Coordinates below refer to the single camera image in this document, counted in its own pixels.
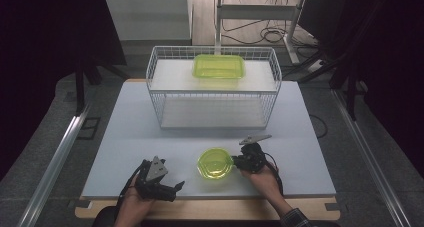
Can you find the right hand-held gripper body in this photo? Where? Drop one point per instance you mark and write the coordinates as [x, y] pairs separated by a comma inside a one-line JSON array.
[[253, 155]]

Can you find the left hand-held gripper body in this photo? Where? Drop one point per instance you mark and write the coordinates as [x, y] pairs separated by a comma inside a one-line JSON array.
[[155, 173]]

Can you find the green round plastic bowl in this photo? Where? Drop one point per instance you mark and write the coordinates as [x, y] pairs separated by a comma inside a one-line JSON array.
[[214, 163]]

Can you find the green rectangular plastic container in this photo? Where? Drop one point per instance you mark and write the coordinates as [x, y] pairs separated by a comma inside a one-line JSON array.
[[218, 67]]

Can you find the person's right hand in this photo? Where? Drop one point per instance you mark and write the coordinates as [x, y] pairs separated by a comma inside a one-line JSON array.
[[263, 182]]

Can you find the person's left hand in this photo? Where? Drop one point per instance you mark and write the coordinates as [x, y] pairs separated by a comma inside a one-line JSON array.
[[133, 203]]

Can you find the black metal stand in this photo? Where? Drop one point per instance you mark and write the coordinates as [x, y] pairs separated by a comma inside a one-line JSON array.
[[350, 83], [80, 87]]

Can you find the aluminium rail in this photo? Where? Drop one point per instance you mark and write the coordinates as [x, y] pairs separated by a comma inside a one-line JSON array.
[[370, 157], [55, 167]]

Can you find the white metal desk frame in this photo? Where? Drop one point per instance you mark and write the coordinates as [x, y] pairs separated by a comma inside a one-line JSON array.
[[256, 12]]

